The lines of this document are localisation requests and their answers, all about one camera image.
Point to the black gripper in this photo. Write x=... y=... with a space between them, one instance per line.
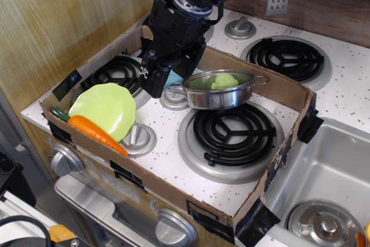
x=178 y=45

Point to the orange toy carrot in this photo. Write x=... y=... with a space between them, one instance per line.
x=86 y=126

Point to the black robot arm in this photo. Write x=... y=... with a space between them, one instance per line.
x=178 y=28

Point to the light green plastic plate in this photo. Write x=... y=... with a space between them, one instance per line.
x=109 y=106

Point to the light blue plastic bowl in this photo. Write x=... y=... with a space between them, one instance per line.
x=173 y=78

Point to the silver middle stove knob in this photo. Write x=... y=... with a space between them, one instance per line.
x=174 y=97

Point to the silver stove knob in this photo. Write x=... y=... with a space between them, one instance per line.
x=174 y=97
x=140 y=141
x=240 y=29

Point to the front left black burner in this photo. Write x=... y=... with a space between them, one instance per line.
x=122 y=70

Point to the small steel pot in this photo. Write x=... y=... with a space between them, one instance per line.
x=199 y=94

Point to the green toy vegetable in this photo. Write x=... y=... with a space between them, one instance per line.
x=224 y=81

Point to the silver front stove knob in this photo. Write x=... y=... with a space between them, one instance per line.
x=140 y=141

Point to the silver rear stove knob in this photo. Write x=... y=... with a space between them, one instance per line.
x=240 y=29

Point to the front right black burner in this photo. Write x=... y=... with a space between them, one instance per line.
x=232 y=146

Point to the cardboard fence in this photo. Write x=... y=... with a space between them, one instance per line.
x=160 y=184

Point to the rear right black burner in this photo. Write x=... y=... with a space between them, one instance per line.
x=294 y=57

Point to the left oven dial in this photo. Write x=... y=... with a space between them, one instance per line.
x=65 y=161

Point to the oven dial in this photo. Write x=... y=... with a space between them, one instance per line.
x=65 y=161
x=173 y=230

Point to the right oven dial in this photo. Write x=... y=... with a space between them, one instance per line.
x=173 y=230

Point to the steel sink basin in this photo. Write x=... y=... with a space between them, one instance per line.
x=332 y=166

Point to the steel pot lid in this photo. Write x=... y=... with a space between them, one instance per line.
x=325 y=223

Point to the silver oven door handle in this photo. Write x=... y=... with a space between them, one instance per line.
x=110 y=220

